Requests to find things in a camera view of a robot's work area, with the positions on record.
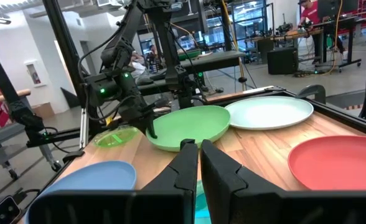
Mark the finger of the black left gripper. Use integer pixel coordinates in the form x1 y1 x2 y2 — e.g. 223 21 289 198
143 98 172 114
145 116 158 140

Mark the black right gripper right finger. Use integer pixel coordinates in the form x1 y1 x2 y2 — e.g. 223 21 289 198
200 139 366 224

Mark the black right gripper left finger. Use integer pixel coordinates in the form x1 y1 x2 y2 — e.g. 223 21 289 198
25 138 199 224

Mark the small transparent teal plate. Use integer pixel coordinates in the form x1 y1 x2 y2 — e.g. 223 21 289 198
194 180 212 224

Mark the green plastic plate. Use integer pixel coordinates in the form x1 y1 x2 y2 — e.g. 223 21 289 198
145 105 232 152

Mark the small transparent green plate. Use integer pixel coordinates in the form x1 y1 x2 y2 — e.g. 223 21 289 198
92 125 140 149

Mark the blue plastic plate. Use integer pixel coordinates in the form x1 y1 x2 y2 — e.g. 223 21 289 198
23 160 138 224

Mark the pale white plastic plate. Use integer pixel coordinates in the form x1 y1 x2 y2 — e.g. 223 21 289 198
224 95 314 131

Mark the red plastic plate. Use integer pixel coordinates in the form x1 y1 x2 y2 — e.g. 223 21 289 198
287 135 366 191

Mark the person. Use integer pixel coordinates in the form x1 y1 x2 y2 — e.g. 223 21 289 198
129 51 147 79
148 44 159 63
296 0 347 65

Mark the silver aluminium extrusion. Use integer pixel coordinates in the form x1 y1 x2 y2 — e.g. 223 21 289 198
79 108 90 149

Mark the green bin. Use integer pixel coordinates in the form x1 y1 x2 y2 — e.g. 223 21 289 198
178 49 202 62

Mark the dark grey desk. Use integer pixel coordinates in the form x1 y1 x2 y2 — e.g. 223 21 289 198
138 50 246 94

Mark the cardboard box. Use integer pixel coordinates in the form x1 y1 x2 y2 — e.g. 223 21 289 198
32 102 55 119

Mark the wooden-top workbench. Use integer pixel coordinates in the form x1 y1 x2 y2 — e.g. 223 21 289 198
245 28 324 43

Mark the black equipment box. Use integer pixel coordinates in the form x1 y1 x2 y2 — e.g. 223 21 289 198
266 47 299 75

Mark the grey wheeled cart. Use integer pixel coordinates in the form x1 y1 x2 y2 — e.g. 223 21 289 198
0 123 62 181

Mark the black standing desk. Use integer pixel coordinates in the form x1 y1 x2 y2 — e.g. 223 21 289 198
310 15 363 69

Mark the black computer monitor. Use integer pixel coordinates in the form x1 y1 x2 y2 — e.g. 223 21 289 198
316 0 360 19

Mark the black frame clamp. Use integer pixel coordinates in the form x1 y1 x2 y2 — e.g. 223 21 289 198
297 84 327 105
62 150 86 164

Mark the black upright frame post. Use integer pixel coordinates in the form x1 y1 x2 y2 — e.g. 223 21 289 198
42 0 92 131

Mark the fire extinguisher wall cabinet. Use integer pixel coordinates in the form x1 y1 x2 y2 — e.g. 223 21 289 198
24 60 49 88

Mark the small white-rimmed black camera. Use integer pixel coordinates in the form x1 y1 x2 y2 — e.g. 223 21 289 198
0 195 21 224

